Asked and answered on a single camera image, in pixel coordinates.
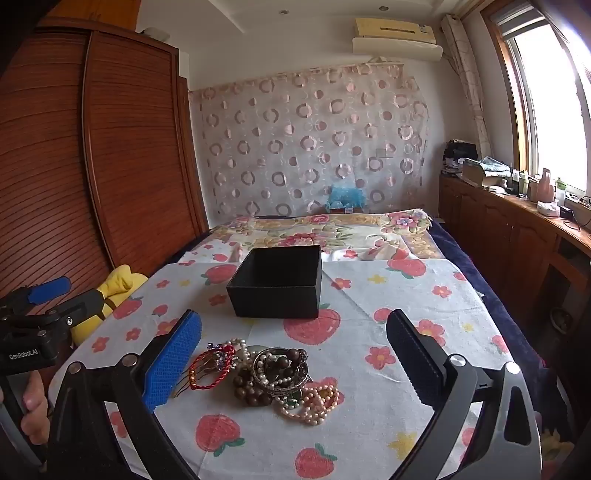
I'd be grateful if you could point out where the wooden slatted wardrobe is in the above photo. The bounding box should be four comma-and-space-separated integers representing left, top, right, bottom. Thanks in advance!
0, 17, 211, 296

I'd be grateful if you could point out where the red cord bracelet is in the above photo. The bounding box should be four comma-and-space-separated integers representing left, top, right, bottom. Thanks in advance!
187, 351, 237, 392

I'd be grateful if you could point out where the blue plastic bag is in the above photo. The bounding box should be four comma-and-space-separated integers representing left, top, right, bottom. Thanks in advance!
324, 183, 365, 210

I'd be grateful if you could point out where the silver bangle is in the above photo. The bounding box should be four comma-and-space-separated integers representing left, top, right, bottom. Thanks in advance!
253, 347, 309, 395

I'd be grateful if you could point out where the patterned window curtain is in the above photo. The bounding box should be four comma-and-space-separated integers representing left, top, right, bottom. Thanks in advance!
441, 14, 492, 160

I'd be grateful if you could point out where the black cardboard box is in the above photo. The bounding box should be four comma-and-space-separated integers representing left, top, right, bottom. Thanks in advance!
226, 246, 322, 319

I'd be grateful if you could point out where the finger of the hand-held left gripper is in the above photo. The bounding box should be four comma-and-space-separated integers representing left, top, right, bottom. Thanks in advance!
0, 276, 72, 319
44, 290, 106, 326

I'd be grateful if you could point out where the pink bottle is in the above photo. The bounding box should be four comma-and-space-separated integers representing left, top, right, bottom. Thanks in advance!
536, 167, 555, 204

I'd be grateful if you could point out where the wooden framed window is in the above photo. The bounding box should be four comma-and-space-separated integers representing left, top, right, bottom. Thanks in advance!
480, 0, 591, 195

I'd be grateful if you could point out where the circle patterned sheer curtain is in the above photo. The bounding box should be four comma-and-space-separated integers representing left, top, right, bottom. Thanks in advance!
189, 60, 430, 220

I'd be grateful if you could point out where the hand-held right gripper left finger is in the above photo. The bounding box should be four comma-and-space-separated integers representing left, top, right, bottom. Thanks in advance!
46, 308, 204, 480

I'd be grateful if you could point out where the floral blanket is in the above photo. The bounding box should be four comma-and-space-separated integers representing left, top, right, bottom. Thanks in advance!
187, 209, 435, 264

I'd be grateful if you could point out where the strawberry printed cloth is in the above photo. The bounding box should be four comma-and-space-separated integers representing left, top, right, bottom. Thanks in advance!
48, 258, 543, 480

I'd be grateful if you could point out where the wooden cabinet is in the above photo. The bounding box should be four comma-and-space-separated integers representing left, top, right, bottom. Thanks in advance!
438, 173, 591, 370

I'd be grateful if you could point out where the white air conditioner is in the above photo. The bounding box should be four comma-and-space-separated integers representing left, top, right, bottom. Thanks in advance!
352, 17, 444, 63

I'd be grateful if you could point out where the open cardboard box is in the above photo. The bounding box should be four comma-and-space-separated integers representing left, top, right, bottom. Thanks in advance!
462, 158, 509, 188

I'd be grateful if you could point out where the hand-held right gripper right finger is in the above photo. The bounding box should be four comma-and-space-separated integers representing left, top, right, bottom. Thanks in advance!
385, 308, 543, 480

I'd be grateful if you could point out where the brown wooden bead bracelet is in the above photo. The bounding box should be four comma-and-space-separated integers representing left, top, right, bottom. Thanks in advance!
232, 364, 275, 408

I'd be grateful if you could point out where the yellow plush toy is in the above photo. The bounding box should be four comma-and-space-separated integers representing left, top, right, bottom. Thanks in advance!
71, 264, 149, 346

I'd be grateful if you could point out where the pink pearl necklace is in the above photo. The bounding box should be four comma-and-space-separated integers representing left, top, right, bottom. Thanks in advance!
277, 378, 345, 426

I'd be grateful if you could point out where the person's left hand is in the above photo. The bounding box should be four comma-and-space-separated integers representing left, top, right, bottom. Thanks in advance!
0, 371, 51, 446

